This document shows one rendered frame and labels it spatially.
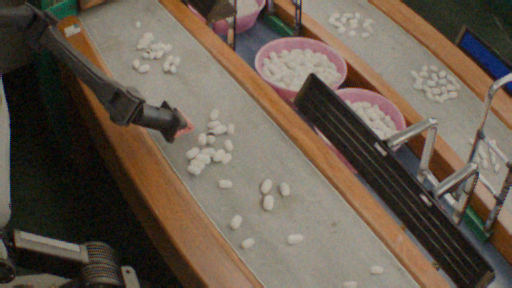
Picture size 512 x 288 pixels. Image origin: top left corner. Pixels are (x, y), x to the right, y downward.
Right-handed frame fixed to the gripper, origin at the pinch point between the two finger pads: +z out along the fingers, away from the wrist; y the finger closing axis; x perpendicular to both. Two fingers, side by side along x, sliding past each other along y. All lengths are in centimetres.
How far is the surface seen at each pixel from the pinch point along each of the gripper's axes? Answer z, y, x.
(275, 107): 16.6, -4.7, -14.5
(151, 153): -10.9, -3.6, 7.9
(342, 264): 8, -54, -4
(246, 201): 1.3, -26.4, 1.2
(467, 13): 239, 89, -97
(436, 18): 213, 92, -76
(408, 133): -9, -56, -39
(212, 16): -13.1, 3.6, -28.7
